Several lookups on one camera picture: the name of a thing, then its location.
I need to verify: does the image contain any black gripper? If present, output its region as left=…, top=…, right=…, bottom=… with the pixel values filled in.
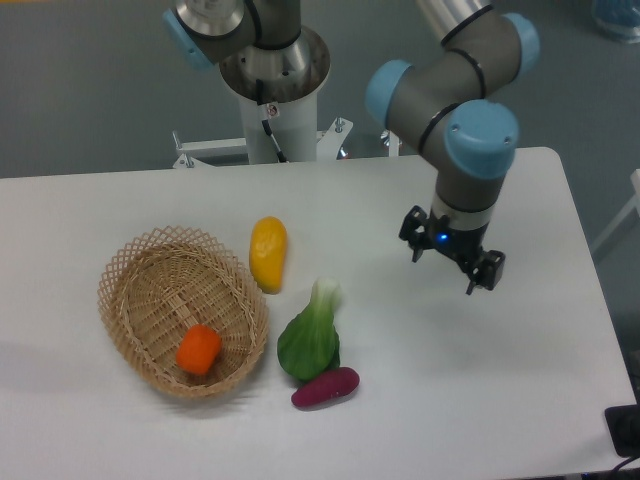
left=399, top=205, right=506, bottom=295

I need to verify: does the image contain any orange toy fruit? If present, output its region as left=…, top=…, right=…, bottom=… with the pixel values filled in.
left=175, top=324, right=222, bottom=376

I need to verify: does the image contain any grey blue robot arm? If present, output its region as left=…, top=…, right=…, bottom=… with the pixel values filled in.
left=163, top=1, right=540, bottom=290

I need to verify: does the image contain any woven wicker basket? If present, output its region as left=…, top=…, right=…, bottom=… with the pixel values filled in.
left=97, top=226, right=269, bottom=399

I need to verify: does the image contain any purple toy sweet potato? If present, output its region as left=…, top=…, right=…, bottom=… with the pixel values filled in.
left=291, top=367, right=360, bottom=409

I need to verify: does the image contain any green toy bok choy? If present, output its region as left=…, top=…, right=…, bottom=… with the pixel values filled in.
left=277, top=277, right=342, bottom=382

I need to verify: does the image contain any yellow toy mango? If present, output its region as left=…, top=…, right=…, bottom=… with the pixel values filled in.
left=249, top=216, right=288, bottom=294

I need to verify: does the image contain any black device at table edge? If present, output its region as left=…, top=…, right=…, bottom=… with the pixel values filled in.
left=604, top=404, right=639, bottom=457

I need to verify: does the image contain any blue plastic bag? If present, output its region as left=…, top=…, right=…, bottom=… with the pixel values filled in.
left=591, top=0, right=639, bottom=44

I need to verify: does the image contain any white frame at right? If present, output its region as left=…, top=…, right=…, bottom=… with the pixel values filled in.
left=590, top=169, right=639, bottom=262

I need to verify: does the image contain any black cable on pedestal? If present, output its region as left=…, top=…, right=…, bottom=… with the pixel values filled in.
left=254, top=78, right=289, bottom=164

